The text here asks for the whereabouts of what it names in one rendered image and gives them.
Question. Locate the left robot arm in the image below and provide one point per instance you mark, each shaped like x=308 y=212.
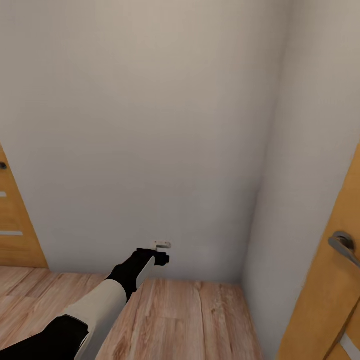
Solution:
x=79 y=331

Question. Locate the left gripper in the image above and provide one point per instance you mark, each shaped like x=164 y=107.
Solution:
x=161 y=258

